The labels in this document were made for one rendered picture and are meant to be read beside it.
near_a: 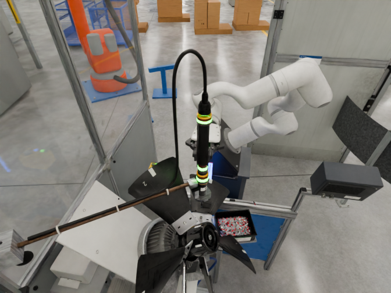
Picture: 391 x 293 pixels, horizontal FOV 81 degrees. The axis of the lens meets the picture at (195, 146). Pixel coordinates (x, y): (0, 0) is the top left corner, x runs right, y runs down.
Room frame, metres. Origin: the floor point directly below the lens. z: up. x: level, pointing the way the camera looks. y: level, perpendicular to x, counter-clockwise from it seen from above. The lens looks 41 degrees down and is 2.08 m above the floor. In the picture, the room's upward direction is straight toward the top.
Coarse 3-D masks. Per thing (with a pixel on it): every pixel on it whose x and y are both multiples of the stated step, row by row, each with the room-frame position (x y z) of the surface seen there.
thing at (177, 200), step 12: (156, 168) 0.61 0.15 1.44; (168, 168) 0.63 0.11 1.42; (156, 180) 0.58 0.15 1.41; (168, 180) 0.59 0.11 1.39; (180, 180) 0.60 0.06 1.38; (132, 192) 0.52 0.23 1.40; (144, 192) 0.54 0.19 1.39; (180, 192) 0.57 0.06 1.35; (144, 204) 0.51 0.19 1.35; (156, 204) 0.52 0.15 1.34; (168, 204) 0.53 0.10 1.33; (180, 204) 0.53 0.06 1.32; (168, 216) 0.50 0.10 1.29; (180, 216) 0.50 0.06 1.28
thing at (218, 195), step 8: (192, 176) 0.80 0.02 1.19; (208, 184) 0.76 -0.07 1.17; (216, 184) 0.77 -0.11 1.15; (216, 192) 0.71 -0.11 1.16; (224, 192) 0.73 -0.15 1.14; (192, 200) 0.65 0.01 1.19; (208, 200) 0.65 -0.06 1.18; (216, 200) 0.66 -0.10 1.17; (224, 200) 0.67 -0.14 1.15; (192, 208) 0.61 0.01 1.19; (200, 208) 0.60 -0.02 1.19; (208, 208) 0.61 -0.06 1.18; (216, 208) 0.61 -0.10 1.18
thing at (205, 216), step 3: (195, 213) 0.58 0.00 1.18; (198, 213) 0.58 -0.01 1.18; (201, 213) 0.58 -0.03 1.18; (204, 213) 0.58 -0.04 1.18; (195, 216) 0.56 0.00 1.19; (198, 216) 0.56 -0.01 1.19; (204, 216) 0.56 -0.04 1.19; (207, 216) 0.56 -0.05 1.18; (210, 216) 0.56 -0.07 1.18; (198, 219) 0.55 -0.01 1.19; (201, 219) 0.55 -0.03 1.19; (204, 219) 0.55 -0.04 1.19; (210, 219) 0.55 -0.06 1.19; (198, 222) 0.53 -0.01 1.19; (201, 222) 0.53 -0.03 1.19
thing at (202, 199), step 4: (188, 180) 0.54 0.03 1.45; (192, 184) 0.52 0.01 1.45; (196, 184) 0.52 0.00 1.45; (192, 188) 0.52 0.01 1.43; (196, 188) 0.52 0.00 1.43; (208, 188) 0.57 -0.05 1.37; (192, 192) 0.51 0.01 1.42; (196, 192) 0.52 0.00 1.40; (208, 192) 0.55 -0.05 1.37; (196, 196) 0.52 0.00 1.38; (200, 196) 0.53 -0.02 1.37; (204, 196) 0.53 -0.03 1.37; (208, 196) 0.53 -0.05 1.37; (196, 200) 0.52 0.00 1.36; (200, 200) 0.52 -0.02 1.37; (204, 200) 0.52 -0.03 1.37
